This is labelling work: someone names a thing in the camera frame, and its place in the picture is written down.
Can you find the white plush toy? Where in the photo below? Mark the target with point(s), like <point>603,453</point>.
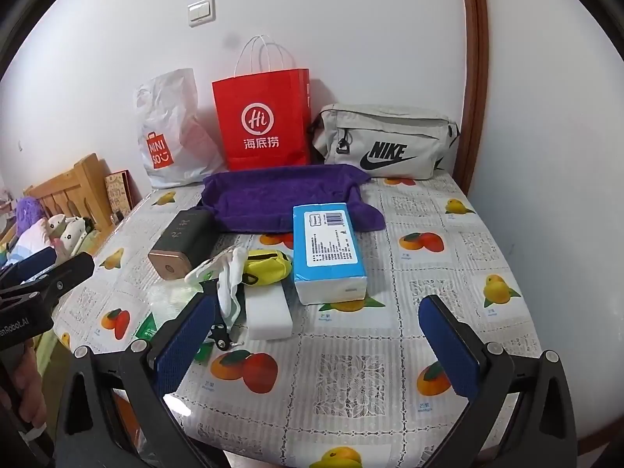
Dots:
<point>68,233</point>

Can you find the purple towel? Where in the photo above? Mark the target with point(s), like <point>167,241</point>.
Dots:
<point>261,201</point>

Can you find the white wall switch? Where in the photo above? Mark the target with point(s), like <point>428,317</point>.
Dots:
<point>201,12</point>

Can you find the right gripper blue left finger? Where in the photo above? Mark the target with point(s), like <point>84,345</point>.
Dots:
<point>178,340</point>

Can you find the beige Nike waist bag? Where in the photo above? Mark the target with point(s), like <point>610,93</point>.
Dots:
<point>384,141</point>

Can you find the fruit print tablecloth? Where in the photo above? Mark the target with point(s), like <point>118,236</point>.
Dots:
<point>359,376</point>

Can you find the patterned book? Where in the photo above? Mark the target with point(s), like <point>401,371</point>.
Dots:
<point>119,195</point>

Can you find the white Miniso plastic bag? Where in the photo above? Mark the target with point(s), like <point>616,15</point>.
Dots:
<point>175,148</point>

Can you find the green tea sachet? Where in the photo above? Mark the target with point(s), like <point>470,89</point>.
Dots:
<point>148,329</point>

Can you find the white foam sponge block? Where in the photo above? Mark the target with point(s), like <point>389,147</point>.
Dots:
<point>267,312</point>

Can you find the blue tissue pack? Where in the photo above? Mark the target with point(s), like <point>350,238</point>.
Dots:
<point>327,264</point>

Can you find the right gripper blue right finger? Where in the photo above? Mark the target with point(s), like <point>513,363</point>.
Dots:
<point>456,346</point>

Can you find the wooden headboard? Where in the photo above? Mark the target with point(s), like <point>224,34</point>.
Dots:
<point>80,191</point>

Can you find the dark green tea box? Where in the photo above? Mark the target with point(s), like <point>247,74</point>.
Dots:
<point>185,243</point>

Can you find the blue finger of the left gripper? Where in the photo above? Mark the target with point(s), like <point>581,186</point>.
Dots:
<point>59,280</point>
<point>29,267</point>

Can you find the green pocket tissue pack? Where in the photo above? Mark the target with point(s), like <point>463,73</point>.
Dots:
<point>167,299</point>

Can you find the person's left hand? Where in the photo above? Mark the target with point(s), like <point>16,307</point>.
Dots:
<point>28,383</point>

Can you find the striped pillow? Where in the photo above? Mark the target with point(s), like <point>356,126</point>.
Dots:
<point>34,239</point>

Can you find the purple plush toy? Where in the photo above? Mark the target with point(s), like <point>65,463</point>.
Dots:
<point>28,211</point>

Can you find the white cloth glove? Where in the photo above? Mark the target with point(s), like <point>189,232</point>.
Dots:
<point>227,269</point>

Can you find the yellow black pouch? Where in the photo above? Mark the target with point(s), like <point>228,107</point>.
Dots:
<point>266,267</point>

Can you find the red Haidilao paper bag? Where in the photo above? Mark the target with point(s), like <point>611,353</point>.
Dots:
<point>264,117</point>

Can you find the brown wooden door frame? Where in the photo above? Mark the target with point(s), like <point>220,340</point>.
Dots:
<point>477,43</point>

